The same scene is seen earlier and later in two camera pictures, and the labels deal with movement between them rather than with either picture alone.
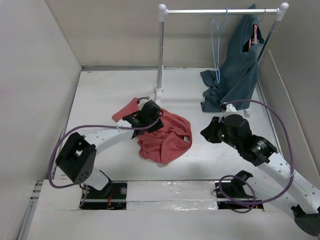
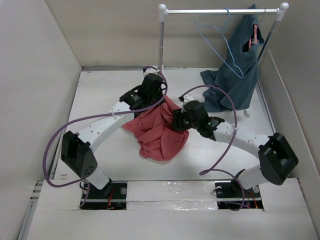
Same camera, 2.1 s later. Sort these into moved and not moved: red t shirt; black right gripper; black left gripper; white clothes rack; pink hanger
Moved: red t shirt; black left gripper; black right gripper
Not moved: white clothes rack; pink hanger
